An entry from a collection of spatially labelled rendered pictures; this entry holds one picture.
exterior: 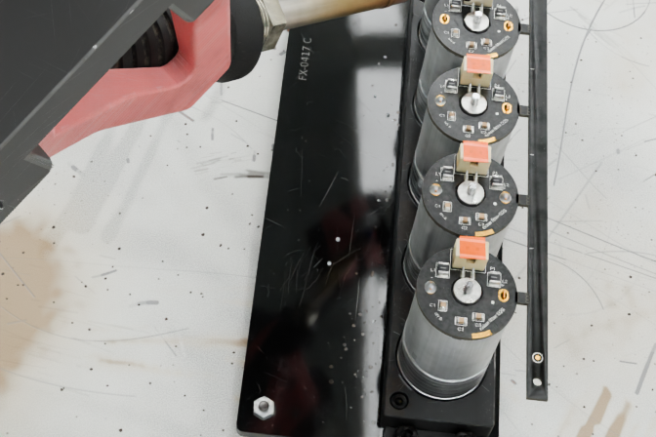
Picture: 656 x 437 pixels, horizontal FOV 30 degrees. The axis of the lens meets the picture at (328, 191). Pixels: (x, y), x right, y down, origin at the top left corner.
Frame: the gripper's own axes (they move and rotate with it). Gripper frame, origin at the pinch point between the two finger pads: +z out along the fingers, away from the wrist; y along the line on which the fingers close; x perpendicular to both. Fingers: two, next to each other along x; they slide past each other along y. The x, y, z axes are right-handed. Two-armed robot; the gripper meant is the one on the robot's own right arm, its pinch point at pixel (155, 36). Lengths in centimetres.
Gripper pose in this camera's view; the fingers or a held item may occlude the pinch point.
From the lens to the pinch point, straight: 26.1
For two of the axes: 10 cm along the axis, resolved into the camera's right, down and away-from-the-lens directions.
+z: 3.1, 1.9, 9.3
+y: -6.4, -6.8, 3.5
